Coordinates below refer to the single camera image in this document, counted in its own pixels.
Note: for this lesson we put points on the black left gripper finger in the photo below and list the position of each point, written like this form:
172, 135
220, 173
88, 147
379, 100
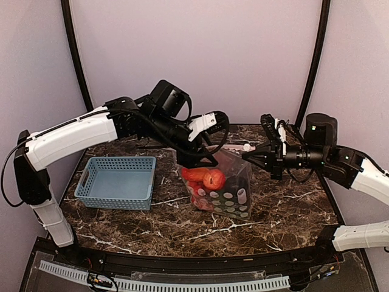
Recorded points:
207, 148
206, 159

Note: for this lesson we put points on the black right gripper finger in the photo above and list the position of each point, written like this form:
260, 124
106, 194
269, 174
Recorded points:
263, 150
262, 163

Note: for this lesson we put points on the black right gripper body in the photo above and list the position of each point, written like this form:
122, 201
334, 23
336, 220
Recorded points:
278, 159

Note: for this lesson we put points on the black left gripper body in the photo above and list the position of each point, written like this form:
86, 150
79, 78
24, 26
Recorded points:
165, 128

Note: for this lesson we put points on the red fake strawberry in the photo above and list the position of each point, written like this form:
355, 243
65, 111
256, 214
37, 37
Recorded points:
195, 176

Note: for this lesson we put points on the orange yellow fake mango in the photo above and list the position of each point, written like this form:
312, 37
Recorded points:
214, 179

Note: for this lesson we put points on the clear zip top bag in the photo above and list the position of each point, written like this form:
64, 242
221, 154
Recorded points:
231, 164

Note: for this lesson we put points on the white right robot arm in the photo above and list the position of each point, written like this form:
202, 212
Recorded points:
320, 152

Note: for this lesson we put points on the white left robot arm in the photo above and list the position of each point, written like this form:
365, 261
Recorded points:
151, 116

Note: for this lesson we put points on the red fake grape bunch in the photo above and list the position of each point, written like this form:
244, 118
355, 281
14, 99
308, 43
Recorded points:
199, 196

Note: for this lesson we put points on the dark purple fake eggplant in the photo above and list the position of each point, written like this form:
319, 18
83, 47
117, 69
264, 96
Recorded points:
240, 186

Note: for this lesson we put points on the green fake vegetable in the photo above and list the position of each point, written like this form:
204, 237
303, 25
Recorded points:
227, 203

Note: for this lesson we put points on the light blue plastic basket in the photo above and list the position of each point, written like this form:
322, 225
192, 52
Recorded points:
117, 182

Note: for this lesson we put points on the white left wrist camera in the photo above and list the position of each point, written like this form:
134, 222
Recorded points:
200, 124

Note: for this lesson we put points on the black front rail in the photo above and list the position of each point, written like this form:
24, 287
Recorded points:
288, 262

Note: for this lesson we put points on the black right frame post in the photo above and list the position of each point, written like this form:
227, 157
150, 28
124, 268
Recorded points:
316, 57

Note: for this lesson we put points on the black frame post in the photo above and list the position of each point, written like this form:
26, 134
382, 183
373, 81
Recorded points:
316, 57
75, 54

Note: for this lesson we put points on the white slotted cable duct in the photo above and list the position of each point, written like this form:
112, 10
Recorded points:
142, 281

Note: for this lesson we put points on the black left frame post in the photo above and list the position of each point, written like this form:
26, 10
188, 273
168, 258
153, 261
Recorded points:
75, 54

